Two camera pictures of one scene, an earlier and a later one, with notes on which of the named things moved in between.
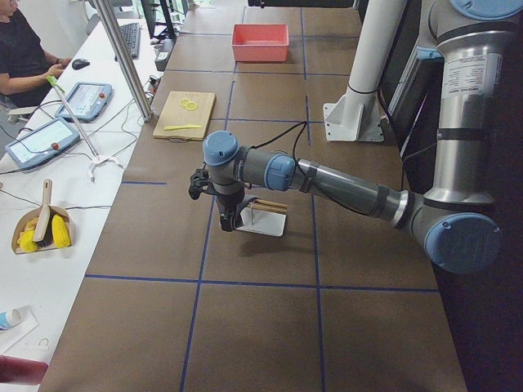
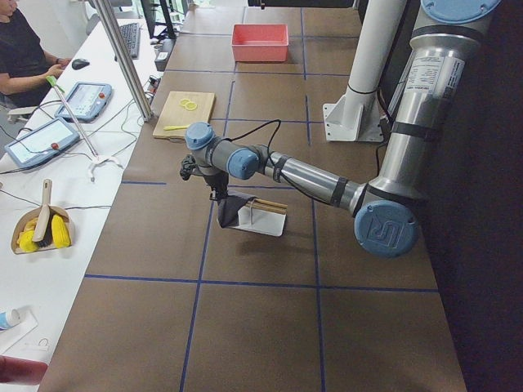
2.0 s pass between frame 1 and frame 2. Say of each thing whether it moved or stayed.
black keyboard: stayed
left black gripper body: moved
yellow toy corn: stayed
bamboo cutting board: stayed
